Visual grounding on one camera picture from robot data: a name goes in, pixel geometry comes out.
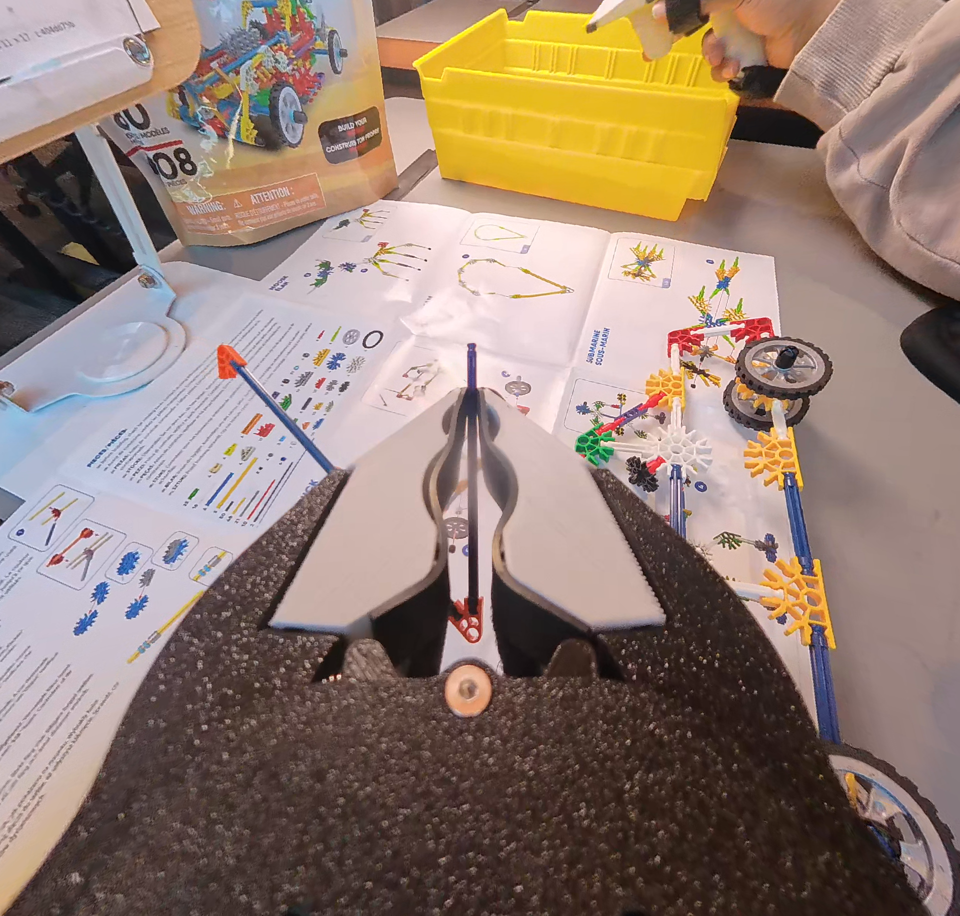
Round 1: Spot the white paper on clipboard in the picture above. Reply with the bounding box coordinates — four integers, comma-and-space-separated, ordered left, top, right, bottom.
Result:
0, 0, 159, 122

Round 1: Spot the yellow plastic bin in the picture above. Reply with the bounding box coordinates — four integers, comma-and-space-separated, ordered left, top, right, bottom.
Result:
413, 9, 744, 224

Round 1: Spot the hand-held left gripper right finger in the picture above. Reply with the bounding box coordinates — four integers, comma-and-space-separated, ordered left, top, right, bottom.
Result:
474, 391, 667, 674

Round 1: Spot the black rounded object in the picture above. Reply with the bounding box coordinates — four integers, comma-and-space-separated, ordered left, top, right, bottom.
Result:
897, 301, 960, 404

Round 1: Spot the wooden clipboard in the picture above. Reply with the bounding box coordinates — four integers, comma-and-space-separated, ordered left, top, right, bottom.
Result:
0, 0, 204, 167

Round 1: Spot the blue toy rod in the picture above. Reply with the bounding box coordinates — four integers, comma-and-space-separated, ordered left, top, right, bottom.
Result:
233, 364, 339, 476
462, 343, 481, 617

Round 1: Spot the white instruction sheet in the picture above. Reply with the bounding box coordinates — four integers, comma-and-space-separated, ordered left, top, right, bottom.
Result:
0, 196, 789, 916

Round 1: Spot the toy packaging bag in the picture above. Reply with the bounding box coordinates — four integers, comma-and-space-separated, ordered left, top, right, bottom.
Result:
98, 0, 403, 250

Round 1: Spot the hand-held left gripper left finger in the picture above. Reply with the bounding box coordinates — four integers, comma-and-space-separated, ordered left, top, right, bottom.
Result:
270, 388, 472, 674

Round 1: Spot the colourful construction toy model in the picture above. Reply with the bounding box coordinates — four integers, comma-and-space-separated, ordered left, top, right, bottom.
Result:
575, 256, 960, 916

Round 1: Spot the person's right forearm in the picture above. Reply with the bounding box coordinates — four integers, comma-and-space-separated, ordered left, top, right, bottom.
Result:
773, 0, 960, 302

